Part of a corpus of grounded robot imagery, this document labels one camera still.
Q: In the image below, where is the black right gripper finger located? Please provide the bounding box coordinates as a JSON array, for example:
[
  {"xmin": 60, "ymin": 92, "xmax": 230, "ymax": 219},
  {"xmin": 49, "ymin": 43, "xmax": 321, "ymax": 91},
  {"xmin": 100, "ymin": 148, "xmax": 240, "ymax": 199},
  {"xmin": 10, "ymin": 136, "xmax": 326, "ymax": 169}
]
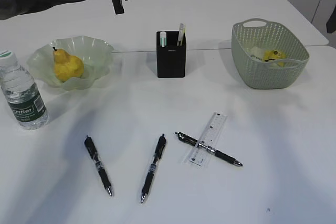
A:
[{"xmin": 326, "ymin": 7, "xmax": 336, "ymax": 34}]

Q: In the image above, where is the teal white utility knife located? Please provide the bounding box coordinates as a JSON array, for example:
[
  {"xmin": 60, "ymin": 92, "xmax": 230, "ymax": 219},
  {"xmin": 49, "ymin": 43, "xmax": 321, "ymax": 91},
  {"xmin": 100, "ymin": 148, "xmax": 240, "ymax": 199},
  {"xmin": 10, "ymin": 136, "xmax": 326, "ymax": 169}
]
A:
[{"xmin": 159, "ymin": 31, "xmax": 167, "ymax": 48}]

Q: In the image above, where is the yellow-green utility knife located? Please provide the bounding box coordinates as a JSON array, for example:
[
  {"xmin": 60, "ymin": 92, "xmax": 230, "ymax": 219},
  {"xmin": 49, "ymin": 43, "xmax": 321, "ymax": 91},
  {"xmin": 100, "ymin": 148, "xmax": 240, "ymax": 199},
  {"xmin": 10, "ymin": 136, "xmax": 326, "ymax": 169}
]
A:
[{"xmin": 177, "ymin": 23, "xmax": 186, "ymax": 46}]

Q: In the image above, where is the yellow white waste paper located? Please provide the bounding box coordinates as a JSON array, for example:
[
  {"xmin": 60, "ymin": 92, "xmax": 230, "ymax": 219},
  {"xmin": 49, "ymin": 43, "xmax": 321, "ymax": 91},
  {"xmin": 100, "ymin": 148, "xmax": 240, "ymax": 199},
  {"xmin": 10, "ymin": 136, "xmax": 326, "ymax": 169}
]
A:
[{"xmin": 246, "ymin": 46, "xmax": 286, "ymax": 62}]

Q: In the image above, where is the yellow pear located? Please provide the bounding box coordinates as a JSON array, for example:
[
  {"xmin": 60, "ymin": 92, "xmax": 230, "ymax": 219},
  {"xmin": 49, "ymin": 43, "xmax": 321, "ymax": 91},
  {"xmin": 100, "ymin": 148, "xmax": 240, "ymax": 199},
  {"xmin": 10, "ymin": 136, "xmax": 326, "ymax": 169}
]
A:
[{"xmin": 53, "ymin": 47, "xmax": 84, "ymax": 82}]

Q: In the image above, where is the clear plastic water bottle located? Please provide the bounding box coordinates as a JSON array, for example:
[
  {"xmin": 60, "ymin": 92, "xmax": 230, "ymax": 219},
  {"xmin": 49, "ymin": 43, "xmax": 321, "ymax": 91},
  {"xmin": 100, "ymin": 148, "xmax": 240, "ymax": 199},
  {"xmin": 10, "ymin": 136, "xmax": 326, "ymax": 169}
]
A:
[{"xmin": 1, "ymin": 50, "xmax": 49, "ymax": 130}]

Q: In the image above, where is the blue black gel pen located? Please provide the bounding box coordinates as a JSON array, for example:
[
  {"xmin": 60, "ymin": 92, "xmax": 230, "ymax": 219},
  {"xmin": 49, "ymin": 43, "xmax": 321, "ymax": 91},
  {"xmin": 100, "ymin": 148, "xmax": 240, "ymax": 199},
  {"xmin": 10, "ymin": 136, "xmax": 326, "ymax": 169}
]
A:
[{"xmin": 140, "ymin": 134, "xmax": 167, "ymax": 204}]

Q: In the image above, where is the clear plastic ruler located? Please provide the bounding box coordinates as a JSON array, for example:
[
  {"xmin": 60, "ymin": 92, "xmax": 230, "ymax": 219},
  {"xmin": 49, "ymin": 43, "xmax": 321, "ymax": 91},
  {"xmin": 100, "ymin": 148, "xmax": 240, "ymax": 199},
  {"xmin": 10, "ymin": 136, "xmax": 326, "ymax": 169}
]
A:
[{"xmin": 187, "ymin": 112, "xmax": 227, "ymax": 167}]

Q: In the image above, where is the pale green wavy glass plate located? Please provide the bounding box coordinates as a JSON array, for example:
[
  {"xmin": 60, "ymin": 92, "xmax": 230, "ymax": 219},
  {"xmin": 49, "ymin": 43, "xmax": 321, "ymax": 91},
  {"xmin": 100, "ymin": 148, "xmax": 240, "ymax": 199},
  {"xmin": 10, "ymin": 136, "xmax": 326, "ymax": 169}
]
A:
[{"xmin": 27, "ymin": 36, "xmax": 114, "ymax": 91}]

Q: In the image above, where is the black square pen holder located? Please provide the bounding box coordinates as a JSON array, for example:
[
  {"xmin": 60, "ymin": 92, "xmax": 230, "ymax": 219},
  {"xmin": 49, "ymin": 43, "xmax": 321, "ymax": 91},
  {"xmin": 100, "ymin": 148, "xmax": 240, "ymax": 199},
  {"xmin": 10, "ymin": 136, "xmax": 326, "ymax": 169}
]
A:
[{"xmin": 156, "ymin": 31, "xmax": 187, "ymax": 78}]

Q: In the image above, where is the green woven plastic basket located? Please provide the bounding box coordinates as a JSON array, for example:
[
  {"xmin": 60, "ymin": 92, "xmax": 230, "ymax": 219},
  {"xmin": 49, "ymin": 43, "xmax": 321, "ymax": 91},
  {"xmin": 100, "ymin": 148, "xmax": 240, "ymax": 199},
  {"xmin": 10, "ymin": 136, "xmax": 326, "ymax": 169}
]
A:
[{"xmin": 231, "ymin": 18, "xmax": 309, "ymax": 89}]

